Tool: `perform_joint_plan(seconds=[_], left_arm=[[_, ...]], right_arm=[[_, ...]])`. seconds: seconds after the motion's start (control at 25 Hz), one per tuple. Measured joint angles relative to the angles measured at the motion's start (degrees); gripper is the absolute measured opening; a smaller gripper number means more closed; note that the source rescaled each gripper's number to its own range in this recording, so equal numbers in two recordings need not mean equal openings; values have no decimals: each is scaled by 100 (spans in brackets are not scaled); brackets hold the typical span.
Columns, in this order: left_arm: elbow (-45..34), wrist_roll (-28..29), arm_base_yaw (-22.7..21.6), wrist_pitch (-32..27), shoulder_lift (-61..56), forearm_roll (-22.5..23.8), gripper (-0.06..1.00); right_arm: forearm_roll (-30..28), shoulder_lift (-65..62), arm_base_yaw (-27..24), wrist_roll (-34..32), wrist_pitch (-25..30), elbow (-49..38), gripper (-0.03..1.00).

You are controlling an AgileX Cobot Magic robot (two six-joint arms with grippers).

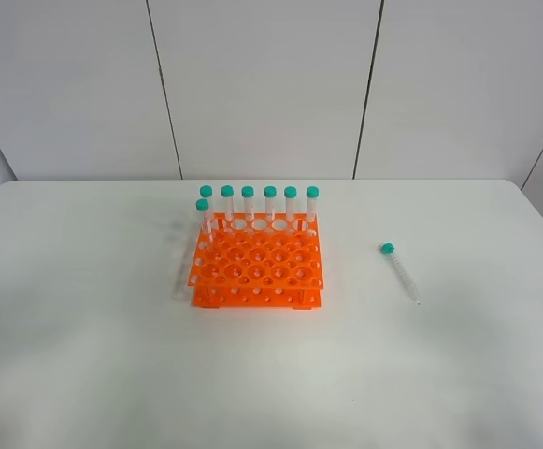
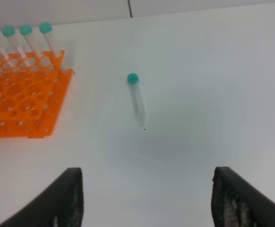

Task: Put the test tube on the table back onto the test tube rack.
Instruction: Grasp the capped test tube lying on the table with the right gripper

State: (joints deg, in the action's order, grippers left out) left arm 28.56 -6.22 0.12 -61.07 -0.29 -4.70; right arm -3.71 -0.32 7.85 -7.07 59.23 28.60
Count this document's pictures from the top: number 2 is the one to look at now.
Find orange test tube rack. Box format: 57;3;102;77
0;51;73;138

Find teal capped clear test tube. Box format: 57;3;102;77
127;73;147;130

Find racked tube far right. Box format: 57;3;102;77
39;22;62;63

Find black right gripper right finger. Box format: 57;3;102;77
211;167;275;227

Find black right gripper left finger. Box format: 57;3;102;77
0;167;83;227

